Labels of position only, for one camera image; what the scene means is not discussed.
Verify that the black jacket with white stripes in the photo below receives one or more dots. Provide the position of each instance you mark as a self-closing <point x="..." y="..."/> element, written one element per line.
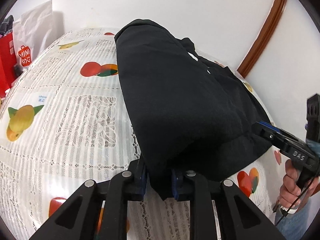
<point x="187" y="112"/>

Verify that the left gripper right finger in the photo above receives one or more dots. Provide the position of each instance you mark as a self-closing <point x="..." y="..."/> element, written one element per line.
<point x="220" y="210"/>

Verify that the white paper shopping bag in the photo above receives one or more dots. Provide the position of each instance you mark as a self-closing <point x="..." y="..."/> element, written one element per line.
<point x="32" y="33"/>

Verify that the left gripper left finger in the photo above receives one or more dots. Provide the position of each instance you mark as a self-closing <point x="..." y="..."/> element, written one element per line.
<point x="97" y="210"/>

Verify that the red paper shopping bag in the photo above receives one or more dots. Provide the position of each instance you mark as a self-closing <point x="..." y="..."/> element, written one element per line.
<point x="7" y="63"/>

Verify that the person's right hand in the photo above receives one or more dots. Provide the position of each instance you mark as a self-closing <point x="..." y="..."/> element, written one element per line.
<point x="289" y="191"/>

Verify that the brown wooden door frame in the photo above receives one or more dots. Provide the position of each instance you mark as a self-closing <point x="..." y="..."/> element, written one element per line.
<point x="263" y="38"/>

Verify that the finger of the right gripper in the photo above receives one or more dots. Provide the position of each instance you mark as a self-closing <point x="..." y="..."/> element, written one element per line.
<point x="276" y="136"/>

